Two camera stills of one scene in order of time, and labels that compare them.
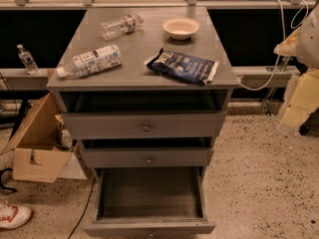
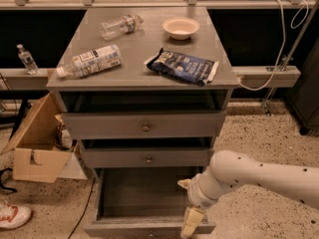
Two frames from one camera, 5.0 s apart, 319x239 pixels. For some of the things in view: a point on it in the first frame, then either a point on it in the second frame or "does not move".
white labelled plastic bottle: (91, 62) does not move
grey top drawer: (148, 124) does not move
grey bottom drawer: (159, 201) does not move
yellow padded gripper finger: (288, 48) → (184, 183)
